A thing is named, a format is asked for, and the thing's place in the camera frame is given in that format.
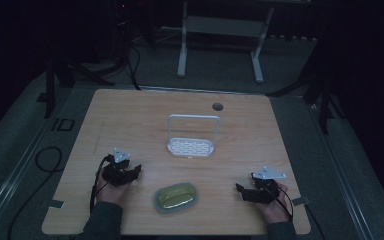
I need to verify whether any yellow soap bar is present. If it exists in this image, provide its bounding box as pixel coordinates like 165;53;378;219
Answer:
157;184;195;209

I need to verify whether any person's right hand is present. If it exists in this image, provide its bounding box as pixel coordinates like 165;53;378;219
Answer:
250;181;292;225

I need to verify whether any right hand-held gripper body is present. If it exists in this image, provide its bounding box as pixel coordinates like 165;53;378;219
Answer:
250;166;288;205

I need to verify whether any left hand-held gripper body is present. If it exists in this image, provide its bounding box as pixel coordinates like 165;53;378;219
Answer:
101;147;138;188

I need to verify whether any white metal stand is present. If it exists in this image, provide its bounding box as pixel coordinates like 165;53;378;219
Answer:
176;0;276;84

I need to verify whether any white soap rack with handle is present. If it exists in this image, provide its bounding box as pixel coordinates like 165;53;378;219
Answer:
166;113;221;159

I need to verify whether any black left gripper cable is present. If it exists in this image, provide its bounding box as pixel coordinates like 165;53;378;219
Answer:
89;154;115;214

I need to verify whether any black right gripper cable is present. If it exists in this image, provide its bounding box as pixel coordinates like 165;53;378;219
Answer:
273;185;295;222

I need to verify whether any black floor cable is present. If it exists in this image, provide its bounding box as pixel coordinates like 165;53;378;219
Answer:
121;19;142;91
7;145;64;240

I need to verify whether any black tripod stand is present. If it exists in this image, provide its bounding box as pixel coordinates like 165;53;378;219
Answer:
35;49;116;120
266;63;346;136

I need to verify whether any person's left hand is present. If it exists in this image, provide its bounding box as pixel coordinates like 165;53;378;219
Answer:
95;173;132;210

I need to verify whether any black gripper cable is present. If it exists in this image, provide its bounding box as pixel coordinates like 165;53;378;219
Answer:
273;185;295;222
89;154;115;214

